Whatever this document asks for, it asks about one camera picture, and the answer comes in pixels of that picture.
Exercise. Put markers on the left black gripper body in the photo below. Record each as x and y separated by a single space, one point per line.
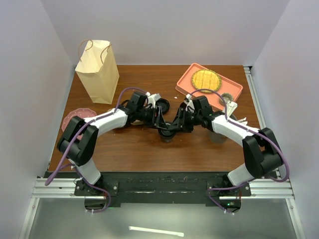
147 115

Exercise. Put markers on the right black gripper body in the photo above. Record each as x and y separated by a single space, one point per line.
190 120

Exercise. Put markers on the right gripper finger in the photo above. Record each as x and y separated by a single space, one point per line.
177 125
180 114

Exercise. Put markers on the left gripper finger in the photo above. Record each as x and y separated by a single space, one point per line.
156 116
163 124

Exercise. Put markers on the black cup lid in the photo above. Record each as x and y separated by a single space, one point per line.
165 133
164 104

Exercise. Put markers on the brown paper bag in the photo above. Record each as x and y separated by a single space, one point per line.
97 70

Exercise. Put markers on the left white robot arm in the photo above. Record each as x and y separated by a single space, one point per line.
82 159

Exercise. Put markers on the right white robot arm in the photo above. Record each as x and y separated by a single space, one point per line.
260 148

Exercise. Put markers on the cardboard cup carrier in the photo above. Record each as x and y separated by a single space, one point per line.
135 122

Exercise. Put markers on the yellow woven coaster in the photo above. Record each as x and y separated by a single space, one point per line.
205 79

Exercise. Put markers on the grey cup of stirrers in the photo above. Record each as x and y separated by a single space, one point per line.
218 138

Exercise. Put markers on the pink speckled plate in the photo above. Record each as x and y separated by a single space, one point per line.
77 129

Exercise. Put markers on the white strip on floor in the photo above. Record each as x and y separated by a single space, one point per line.
156 231

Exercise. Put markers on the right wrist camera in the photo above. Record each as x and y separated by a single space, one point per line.
189 103

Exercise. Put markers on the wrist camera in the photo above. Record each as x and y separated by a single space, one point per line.
189 103
152 99

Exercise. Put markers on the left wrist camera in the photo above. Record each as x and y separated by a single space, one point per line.
152 99

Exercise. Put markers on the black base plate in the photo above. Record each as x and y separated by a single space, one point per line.
153 188

